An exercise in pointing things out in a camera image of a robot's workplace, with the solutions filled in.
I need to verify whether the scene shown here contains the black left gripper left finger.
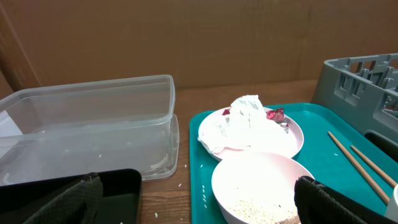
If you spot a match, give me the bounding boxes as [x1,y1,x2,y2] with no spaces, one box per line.
[24,173,103,224]

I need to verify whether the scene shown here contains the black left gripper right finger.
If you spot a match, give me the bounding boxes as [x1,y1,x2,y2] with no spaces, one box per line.
[294,176,397,224]

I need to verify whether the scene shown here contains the pink bowl with rice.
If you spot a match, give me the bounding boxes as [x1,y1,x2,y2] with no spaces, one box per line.
[211,152,312,223]

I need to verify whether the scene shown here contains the pink round plate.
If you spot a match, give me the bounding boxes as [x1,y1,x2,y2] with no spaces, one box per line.
[198,108,304,161]

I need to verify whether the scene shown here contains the red foil wrapper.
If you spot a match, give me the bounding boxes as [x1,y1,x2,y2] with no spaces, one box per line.
[216,105,290,136]

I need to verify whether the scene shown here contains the white napkin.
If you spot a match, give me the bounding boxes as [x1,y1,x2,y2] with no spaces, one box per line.
[198,95,295,155]

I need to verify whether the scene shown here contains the black waste tray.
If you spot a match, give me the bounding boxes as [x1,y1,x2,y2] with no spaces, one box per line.
[1,169,142,223]

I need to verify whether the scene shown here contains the clear plastic waste bin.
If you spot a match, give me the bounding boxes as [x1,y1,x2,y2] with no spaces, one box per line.
[1,75,180,185]

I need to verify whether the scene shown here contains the grey dishwasher rack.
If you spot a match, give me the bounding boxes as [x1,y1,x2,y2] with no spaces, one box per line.
[312,53,397,161]

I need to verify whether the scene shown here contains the teal serving tray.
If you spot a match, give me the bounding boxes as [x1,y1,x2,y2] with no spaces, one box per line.
[190,103,397,224]

